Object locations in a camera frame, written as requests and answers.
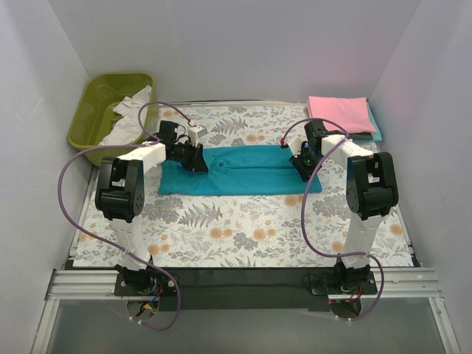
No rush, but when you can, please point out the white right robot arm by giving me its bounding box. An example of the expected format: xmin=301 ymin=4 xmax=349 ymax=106
xmin=280 ymin=118 xmax=399 ymax=294

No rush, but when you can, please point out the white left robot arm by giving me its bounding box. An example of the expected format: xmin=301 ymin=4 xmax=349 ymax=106
xmin=95 ymin=121 xmax=209 ymax=295

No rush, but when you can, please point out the pink folded t shirt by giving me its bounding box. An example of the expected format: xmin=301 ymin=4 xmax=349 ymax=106
xmin=308 ymin=96 xmax=377 ymax=134

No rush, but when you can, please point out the floral patterned table mat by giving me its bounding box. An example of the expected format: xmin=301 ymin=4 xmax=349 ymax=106
xmin=72 ymin=104 xmax=421 ymax=269

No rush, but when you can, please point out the white crumpled t shirt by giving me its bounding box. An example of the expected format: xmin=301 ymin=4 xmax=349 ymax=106
xmin=99 ymin=85 xmax=152 ymax=145

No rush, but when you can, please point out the light teal folded t shirt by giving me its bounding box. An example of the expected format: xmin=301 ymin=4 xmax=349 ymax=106
xmin=365 ymin=98 xmax=384 ymax=143

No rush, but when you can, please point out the olive green plastic basket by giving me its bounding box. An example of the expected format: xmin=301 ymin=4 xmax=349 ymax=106
xmin=67 ymin=72 xmax=159 ymax=167

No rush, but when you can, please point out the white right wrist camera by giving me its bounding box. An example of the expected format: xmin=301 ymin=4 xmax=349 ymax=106
xmin=280 ymin=137 xmax=305 ymax=157

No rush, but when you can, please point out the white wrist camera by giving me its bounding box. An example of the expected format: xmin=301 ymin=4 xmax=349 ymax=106
xmin=177 ymin=125 xmax=207 ymax=147
xmin=280 ymin=137 xmax=305 ymax=157

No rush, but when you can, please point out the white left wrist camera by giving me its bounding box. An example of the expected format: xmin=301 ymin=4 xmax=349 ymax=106
xmin=177 ymin=125 xmax=207 ymax=147

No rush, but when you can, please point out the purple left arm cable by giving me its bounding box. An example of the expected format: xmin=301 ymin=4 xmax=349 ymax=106
xmin=58 ymin=101 xmax=182 ymax=330

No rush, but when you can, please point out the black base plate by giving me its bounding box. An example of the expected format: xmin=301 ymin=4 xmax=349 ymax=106
xmin=128 ymin=268 xmax=360 ymax=312

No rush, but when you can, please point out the aluminium front rail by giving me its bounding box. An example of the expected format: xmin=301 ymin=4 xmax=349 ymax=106
xmin=46 ymin=268 xmax=442 ymax=299

